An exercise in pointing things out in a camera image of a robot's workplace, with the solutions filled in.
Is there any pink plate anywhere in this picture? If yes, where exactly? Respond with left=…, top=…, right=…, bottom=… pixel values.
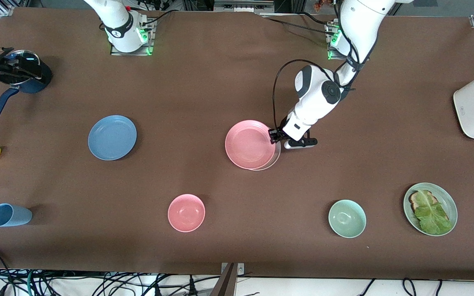
left=225, top=120, right=277, bottom=169

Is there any blue plate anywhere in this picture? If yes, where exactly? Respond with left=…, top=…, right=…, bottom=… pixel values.
left=88, top=115, right=138, bottom=161

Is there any glass lid blue knob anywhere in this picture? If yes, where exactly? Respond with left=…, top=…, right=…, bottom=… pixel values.
left=5, top=49, right=41, bottom=85

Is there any dark blue saucepan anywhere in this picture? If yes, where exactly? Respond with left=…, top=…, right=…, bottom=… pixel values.
left=0, top=49, right=53, bottom=122

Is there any small green bowl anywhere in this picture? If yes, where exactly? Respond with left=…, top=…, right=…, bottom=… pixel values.
left=328, top=199, right=367, bottom=238

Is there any small pink bowl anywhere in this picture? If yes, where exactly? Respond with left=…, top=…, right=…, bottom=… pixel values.
left=167, top=194, right=206, bottom=233

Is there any grey power strip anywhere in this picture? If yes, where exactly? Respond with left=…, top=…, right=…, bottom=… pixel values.
left=214, top=0, right=274, bottom=13

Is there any blue cup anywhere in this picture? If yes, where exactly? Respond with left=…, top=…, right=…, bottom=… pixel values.
left=0, top=203, right=33, bottom=227

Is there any toast slice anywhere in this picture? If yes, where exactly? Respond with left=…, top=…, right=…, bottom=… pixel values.
left=409, top=190, right=439, bottom=213

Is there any green lettuce leaf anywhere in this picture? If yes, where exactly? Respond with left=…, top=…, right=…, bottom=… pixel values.
left=414, top=190, right=454, bottom=235

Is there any green plate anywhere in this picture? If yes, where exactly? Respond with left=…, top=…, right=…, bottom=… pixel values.
left=403, top=183, right=458, bottom=236

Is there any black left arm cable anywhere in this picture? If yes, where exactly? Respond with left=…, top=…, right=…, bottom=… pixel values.
left=272, top=0, right=363, bottom=132

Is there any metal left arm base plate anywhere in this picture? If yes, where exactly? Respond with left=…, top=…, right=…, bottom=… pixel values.
left=325, top=23, right=371, bottom=61

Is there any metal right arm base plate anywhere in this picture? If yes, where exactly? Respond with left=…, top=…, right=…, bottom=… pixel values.
left=110, top=18, right=155, bottom=56

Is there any black base cable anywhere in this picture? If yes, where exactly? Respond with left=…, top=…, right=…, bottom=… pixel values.
left=260, top=14, right=333, bottom=34
left=144, top=9, right=180, bottom=26

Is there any metal table bracket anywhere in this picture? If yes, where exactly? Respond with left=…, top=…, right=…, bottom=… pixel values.
left=221, top=262, right=245, bottom=275

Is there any dark metal post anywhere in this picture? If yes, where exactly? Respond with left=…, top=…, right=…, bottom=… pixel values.
left=210, top=263, right=237, bottom=296

